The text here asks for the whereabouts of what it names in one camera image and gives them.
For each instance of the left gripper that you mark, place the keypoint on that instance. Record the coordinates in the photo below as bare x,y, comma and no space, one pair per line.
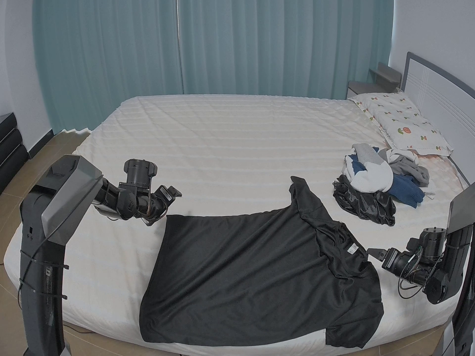
169,195

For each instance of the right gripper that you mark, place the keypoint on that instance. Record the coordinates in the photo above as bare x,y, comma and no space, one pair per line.
399,263

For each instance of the black T-shirt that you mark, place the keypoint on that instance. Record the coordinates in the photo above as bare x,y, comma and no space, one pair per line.
259,265

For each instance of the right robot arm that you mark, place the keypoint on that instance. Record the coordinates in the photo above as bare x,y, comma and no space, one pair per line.
451,280

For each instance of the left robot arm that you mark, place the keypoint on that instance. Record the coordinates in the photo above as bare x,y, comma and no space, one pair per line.
59,198

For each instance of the bed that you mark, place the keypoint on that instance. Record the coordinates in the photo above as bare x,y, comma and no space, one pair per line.
222,143

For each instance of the pile of clothes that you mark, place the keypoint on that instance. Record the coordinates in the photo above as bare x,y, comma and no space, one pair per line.
371,176

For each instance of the black satin garment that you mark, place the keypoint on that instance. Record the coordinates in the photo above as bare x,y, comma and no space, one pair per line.
363,204

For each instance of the white printed pillow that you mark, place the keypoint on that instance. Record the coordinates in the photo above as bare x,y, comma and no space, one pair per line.
400,121

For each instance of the blue-green curtain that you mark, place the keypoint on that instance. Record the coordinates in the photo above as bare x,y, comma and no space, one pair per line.
111,43
282,32

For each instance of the black chest of drawers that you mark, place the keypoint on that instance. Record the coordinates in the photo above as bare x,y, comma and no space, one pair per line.
11,143

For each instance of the grey bedside table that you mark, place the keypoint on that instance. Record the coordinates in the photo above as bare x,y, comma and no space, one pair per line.
384,73

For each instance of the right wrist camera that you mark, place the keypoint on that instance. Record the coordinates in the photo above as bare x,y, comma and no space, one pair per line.
413,245

